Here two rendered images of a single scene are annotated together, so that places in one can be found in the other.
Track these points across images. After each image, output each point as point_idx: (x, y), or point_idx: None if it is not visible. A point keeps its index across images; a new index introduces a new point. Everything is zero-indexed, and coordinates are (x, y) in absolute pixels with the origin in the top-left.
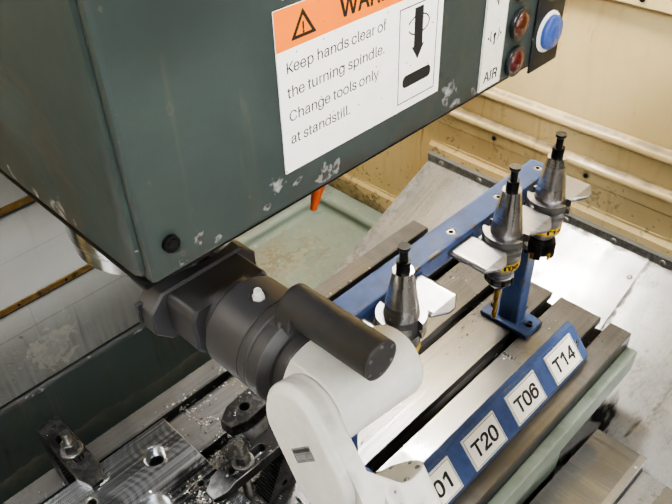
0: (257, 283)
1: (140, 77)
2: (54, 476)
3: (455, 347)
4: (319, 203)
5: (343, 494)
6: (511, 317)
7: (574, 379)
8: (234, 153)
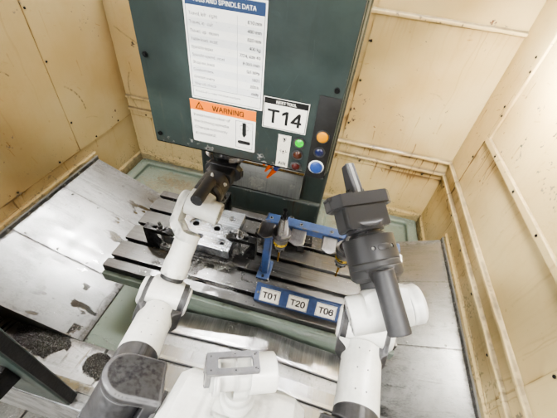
0: (217, 173)
1: (154, 94)
2: None
3: (338, 283)
4: (404, 226)
5: (170, 218)
6: None
7: None
8: (178, 124)
